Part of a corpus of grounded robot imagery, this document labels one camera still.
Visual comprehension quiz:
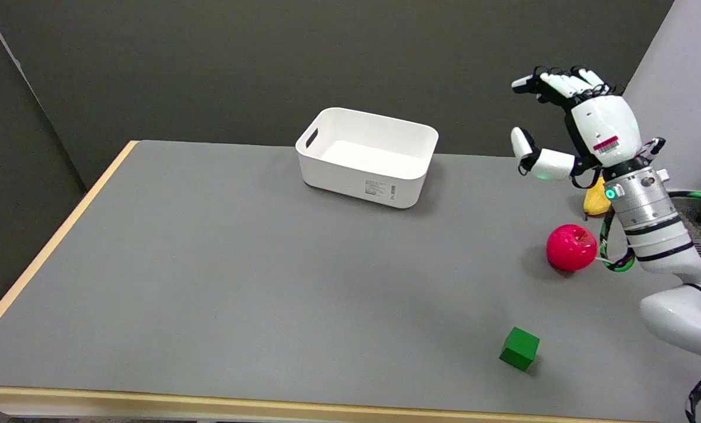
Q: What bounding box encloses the red apple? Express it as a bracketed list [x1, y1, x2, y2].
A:
[546, 224, 598, 273]

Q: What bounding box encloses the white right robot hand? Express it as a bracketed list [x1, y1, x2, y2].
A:
[510, 65, 666, 190]

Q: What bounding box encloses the white plastic bin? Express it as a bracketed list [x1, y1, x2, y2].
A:
[295, 107, 440, 210]

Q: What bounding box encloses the black floor cable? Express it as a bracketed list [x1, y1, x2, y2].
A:
[669, 190, 701, 226]

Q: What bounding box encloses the yellow fruit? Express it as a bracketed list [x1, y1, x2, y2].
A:
[583, 176, 613, 217]

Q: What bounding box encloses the green cube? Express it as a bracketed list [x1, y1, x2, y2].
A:
[498, 327, 541, 372]

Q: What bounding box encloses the black green robot cable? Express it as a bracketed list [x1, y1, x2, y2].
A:
[598, 207, 636, 273]

